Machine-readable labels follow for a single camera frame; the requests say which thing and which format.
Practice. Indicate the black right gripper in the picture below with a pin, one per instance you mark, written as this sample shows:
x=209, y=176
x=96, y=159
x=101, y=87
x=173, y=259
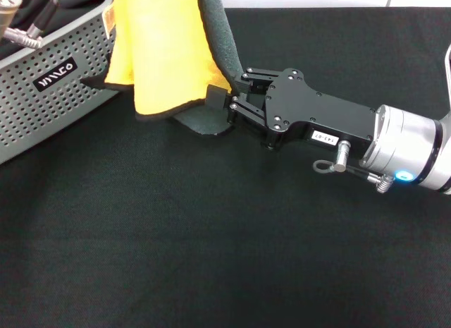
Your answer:
x=310, y=113

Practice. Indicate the black tablecloth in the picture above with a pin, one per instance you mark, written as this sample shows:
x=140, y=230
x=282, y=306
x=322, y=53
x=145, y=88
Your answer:
x=225, y=236

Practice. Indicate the dark grey cloth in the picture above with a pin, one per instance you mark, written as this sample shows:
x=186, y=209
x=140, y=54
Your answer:
x=81, y=3

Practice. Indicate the grey perforated storage box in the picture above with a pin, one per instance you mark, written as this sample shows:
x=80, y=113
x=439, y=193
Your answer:
x=42, y=113

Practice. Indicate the yellow and grey towel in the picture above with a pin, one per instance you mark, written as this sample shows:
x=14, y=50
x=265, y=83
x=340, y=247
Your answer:
x=158, y=42

